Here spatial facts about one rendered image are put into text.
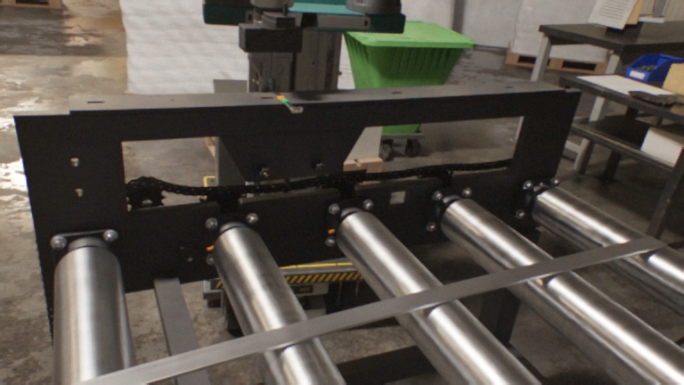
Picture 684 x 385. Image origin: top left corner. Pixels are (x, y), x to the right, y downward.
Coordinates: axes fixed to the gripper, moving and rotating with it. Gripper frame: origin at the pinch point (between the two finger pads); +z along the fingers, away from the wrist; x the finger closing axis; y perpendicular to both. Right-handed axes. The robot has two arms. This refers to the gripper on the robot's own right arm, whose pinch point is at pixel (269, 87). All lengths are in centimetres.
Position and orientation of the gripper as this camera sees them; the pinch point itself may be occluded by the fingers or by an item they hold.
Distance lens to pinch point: 128.9
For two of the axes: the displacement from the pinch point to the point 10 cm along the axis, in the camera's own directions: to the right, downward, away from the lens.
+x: -9.2, 1.1, -3.8
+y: -3.9, -4.4, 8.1
